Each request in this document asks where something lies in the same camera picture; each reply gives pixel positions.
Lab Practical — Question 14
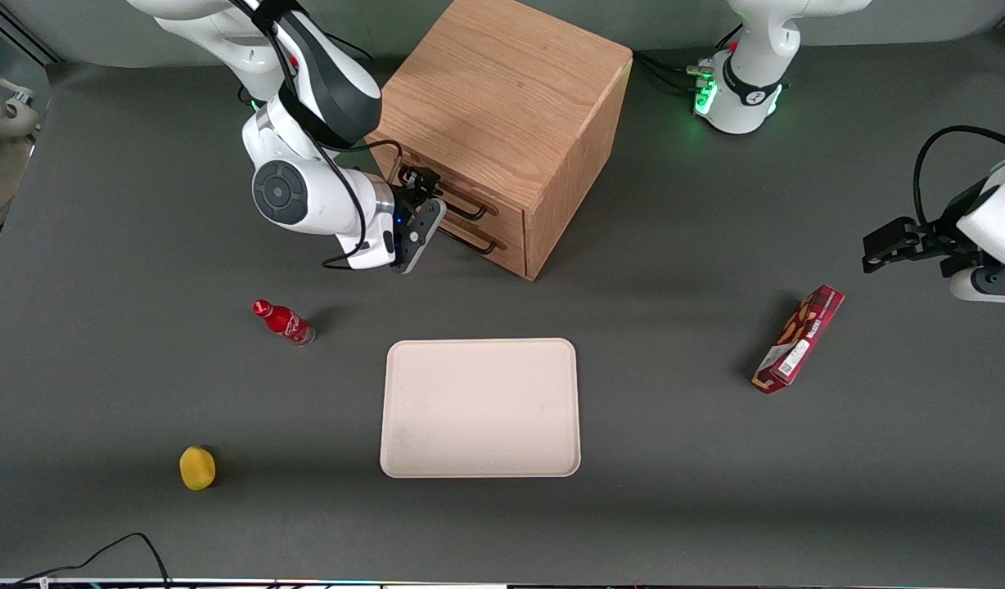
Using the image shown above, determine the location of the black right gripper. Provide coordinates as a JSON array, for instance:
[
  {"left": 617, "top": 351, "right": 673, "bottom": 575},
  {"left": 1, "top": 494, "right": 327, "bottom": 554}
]
[{"left": 392, "top": 166, "right": 444, "bottom": 250}]

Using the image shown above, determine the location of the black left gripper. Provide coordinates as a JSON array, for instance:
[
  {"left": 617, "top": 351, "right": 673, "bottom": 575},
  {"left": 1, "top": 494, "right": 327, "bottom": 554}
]
[{"left": 861, "top": 176, "right": 996, "bottom": 279}]

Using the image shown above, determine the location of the black metal drawer handle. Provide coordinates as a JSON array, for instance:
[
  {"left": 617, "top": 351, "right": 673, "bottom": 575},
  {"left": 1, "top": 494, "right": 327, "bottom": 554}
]
[
  {"left": 437, "top": 223, "right": 500, "bottom": 256},
  {"left": 425, "top": 182, "right": 489, "bottom": 222}
]

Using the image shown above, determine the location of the wooden drawer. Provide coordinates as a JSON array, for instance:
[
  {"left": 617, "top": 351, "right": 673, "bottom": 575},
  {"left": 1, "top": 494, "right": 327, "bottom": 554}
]
[
  {"left": 372, "top": 141, "right": 526, "bottom": 246},
  {"left": 425, "top": 209, "right": 526, "bottom": 277}
]

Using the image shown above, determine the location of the wooden drawer cabinet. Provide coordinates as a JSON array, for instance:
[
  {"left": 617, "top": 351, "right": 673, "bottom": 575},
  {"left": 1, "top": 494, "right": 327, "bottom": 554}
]
[{"left": 366, "top": 0, "right": 634, "bottom": 281}]

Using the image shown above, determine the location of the red snack box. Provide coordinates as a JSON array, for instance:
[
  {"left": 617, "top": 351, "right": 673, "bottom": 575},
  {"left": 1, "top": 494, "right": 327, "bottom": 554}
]
[{"left": 751, "top": 285, "right": 845, "bottom": 395}]

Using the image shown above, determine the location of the red soda bottle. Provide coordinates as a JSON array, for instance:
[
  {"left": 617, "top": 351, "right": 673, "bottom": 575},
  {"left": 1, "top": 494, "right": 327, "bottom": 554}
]
[{"left": 251, "top": 299, "right": 316, "bottom": 348}]

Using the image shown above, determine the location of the beige plastic tray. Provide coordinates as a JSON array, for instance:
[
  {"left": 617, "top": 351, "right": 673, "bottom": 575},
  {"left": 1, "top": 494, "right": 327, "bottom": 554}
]
[{"left": 379, "top": 338, "right": 582, "bottom": 479}]

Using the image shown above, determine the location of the yellow lemon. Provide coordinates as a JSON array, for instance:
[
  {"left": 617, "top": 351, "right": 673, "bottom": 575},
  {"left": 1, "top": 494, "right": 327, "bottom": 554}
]
[{"left": 179, "top": 446, "right": 217, "bottom": 492}]

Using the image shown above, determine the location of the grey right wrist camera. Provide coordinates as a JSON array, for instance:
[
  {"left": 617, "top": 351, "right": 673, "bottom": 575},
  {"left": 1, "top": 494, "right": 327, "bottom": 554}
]
[{"left": 390, "top": 199, "right": 448, "bottom": 275}]

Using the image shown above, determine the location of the black looping arm cable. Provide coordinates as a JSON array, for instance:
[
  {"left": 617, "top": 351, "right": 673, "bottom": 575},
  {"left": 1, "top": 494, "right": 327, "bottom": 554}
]
[{"left": 914, "top": 125, "right": 1005, "bottom": 230}]

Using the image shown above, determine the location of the black base cable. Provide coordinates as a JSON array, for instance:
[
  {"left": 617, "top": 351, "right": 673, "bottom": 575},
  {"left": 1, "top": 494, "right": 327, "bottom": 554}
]
[
  {"left": 633, "top": 49, "right": 704, "bottom": 79},
  {"left": 643, "top": 61, "right": 708, "bottom": 95},
  {"left": 318, "top": 31, "right": 374, "bottom": 61}
]

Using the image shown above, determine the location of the black table edge cable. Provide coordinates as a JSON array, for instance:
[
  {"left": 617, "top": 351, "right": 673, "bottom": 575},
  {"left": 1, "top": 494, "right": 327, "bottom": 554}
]
[{"left": 0, "top": 533, "right": 172, "bottom": 589}]

